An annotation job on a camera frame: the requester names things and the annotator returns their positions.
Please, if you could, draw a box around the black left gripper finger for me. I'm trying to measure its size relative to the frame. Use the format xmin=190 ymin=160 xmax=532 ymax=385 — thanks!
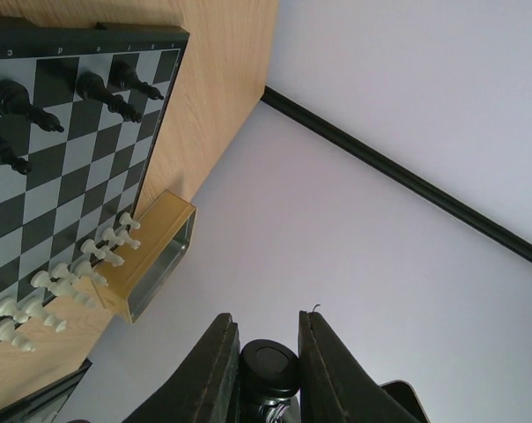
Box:
xmin=125 ymin=313 xmax=240 ymax=423

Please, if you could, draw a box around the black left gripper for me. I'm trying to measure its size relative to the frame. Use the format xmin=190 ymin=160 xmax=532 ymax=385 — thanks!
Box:
xmin=299 ymin=311 xmax=430 ymax=423

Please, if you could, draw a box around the black chess piece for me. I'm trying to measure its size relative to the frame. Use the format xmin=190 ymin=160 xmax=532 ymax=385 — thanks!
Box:
xmin=239 ymin=339 xmax=301 ymax=422
xmin=76 ymin=71 xmax=143 ymax=123
xmin=109 ymin=61 xmax=165 ymax=100
xmin=0 ymin=137 xmax=33 ymax=175

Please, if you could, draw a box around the black white chess board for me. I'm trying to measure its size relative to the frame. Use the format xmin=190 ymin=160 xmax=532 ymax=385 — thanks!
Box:
xmin=0 ymin=17 xmax=189 ymax=301

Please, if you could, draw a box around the metal tray of white pieces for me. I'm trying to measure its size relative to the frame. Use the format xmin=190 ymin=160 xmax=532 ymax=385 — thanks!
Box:
xmin=94 ymin=191 xmax=196 ymax=323

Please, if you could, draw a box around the black enclosure frame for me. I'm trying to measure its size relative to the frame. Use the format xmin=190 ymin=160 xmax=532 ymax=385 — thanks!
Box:
xmin=261 ymin=86 xmax=532 ymax=263

